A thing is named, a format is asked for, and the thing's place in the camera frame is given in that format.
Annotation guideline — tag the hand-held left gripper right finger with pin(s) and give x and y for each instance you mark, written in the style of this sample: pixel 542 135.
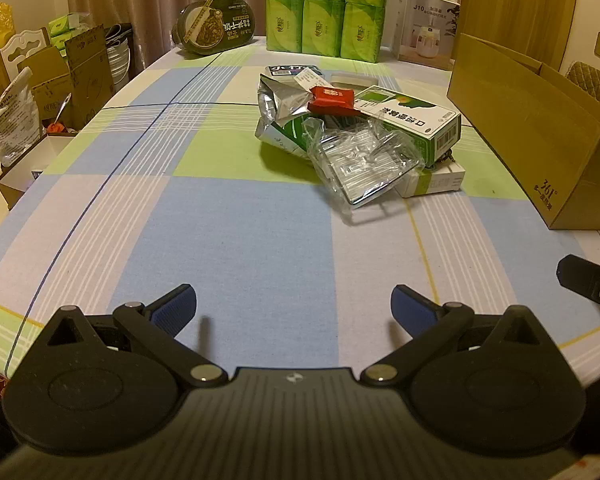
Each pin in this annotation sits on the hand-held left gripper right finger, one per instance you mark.
pixel 412 307

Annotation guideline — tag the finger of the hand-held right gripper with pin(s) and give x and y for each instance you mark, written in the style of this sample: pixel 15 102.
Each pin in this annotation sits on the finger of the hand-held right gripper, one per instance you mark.
pixel 580 272

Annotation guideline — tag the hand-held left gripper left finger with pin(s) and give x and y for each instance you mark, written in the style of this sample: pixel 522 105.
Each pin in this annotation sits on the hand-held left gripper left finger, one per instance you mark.
pixel 175 305

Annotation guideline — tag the large brown cardboard box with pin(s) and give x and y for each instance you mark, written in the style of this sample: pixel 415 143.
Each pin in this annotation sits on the large brown cardboard box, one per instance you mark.
pixel 530 135

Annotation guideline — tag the clear plastic blister tray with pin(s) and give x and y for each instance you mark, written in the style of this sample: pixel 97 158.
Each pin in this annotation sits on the clear plastic blister tray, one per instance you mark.
pixel 365 165

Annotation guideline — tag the green and white medicine box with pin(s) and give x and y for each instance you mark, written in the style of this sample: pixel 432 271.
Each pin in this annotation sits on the green and white medicine box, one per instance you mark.
pixel 410 115

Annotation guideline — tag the red snack packet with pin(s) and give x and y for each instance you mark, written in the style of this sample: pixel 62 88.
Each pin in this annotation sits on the red snack packet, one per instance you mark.
pixel 330 99

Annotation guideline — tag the silver foil bag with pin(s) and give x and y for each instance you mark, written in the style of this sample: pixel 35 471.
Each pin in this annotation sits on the silver foil bag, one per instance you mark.
pixel 280 105

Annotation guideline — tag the white power adapter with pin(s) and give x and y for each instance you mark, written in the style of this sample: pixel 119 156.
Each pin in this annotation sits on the white power adapter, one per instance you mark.
pixel 352 80

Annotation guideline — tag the clear toothpick box blue label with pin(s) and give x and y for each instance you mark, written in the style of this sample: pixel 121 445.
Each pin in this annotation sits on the clear toothpick box blue label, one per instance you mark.
pixel 282 70

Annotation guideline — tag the quilted beige chair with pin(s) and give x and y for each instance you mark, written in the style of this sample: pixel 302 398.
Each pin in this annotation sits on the quilted beige chair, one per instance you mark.
pixel 595 82

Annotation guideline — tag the open white carton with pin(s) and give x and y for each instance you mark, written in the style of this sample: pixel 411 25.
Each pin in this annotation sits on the open white carton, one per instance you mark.
pixel 45 155

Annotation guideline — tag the white printed plastic bag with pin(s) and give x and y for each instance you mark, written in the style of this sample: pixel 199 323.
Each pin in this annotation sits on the white printed plastic bag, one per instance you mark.
pixel 10 120

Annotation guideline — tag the plain brown cardboard carton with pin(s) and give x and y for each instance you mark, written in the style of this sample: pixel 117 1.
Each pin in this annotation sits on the plain brown cardboard carton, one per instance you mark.
pixel 47 85

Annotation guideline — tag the wooden door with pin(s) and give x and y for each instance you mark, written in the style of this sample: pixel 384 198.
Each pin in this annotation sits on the wooden door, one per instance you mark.
pixel 520 0

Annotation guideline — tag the white humidifier box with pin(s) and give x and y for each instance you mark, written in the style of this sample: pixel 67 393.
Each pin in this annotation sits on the white humidifier box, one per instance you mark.
pixel 425 35

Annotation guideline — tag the dark green instant noodle bowl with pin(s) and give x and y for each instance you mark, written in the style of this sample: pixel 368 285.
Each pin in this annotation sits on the dark green instant noodle bowl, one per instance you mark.
pixel 215 27

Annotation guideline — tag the stack of green tissue packs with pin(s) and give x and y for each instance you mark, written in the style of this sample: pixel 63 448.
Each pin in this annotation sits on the stack of green tissue packs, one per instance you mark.
pixel 320 25

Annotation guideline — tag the small green tissue boxes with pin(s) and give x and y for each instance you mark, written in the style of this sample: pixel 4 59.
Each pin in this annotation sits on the small green tissue boxes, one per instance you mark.
pixel 65 27

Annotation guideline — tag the white carved chair back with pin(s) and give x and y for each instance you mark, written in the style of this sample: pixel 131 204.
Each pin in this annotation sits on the white carved chair back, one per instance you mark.
pixel 25 42

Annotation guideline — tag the beige curtain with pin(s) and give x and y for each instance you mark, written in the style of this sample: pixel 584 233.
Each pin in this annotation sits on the beige curtain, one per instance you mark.
pixel 130 0

